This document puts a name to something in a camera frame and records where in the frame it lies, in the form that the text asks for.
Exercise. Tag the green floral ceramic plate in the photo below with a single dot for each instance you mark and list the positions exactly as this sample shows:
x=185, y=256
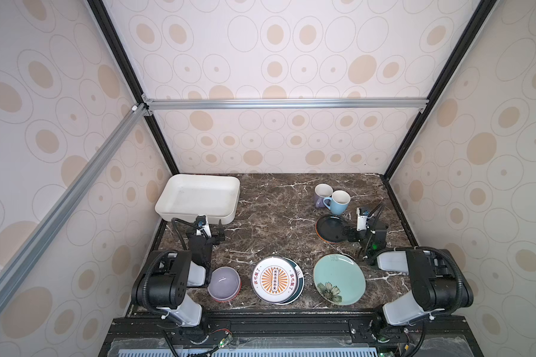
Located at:
x=339, y=280

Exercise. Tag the black plate orange rim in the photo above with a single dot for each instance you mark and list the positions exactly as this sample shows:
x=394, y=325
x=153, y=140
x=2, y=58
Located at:
x=333, y=229

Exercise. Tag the white plate orange sunburst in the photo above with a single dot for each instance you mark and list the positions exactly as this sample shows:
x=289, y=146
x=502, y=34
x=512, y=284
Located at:
x=275, y=279

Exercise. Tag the purple bowl red rim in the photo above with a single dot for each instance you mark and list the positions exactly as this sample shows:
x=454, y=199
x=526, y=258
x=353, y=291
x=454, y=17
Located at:
x=225, y=284

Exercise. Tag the white plate dark green rim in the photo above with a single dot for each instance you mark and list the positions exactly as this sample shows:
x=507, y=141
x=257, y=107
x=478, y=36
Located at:
x=300, y=282

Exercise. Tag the horizontal aluminium frame bar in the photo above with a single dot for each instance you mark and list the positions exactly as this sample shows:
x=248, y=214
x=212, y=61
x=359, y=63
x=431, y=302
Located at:
x=150, y=105

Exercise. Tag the white plastic bin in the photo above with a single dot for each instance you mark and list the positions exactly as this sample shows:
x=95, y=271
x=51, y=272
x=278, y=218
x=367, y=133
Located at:
x=187, y=196

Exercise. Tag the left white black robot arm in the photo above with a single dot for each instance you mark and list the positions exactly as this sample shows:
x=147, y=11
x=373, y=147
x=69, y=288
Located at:
x=162, y=283

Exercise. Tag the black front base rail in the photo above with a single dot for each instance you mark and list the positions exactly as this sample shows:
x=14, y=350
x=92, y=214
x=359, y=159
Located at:
x=290, y=333

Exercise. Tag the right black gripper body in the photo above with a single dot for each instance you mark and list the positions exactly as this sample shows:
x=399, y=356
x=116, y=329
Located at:
x=374, y=227

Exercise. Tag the purple ceramic mug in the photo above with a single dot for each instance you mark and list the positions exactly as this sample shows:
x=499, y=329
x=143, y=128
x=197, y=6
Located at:
x=322, y=191

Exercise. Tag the left slanted aluminium frame bar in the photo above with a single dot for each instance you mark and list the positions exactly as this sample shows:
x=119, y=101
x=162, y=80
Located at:
x=19, y=267

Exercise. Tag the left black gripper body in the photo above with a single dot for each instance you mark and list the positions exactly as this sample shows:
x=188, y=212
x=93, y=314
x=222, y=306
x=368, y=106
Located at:
x=211, y=236

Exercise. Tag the light blue ceramic mug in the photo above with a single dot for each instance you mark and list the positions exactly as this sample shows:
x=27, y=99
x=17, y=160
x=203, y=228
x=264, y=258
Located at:
x=338, y=202

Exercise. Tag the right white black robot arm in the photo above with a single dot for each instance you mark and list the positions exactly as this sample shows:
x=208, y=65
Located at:
x=437, y=284

